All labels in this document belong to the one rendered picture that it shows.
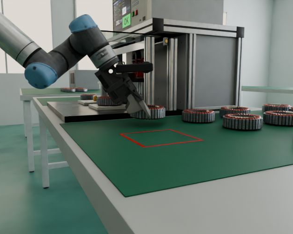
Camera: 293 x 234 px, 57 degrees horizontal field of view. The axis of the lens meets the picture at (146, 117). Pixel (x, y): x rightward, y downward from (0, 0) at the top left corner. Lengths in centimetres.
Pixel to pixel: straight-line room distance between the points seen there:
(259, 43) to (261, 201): 835
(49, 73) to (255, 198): 60
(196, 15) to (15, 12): 497
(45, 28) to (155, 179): 564
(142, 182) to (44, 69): 48
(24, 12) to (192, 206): 577
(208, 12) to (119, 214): 112
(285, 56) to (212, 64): 747
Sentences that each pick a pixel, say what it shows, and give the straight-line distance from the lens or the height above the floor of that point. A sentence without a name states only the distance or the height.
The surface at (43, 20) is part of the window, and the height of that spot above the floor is 202.
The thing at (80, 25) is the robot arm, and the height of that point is 105.
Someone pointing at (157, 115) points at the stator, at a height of 79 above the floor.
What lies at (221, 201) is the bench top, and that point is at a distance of 36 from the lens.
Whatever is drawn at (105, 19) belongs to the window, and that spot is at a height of 215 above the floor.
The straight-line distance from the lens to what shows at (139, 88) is 123.
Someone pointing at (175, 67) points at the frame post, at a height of 94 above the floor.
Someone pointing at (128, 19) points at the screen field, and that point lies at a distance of 135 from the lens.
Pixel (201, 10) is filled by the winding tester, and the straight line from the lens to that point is 130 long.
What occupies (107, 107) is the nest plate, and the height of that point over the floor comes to 78.
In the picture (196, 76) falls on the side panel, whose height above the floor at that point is 91.
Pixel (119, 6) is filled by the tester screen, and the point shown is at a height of 126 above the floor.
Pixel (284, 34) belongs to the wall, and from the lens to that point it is 873.
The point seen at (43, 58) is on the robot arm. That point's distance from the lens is 81.
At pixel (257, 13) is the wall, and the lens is 869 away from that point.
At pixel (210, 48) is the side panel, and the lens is 118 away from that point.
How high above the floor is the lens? 90
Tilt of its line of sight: 8 degrees down
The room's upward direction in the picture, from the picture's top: straight up
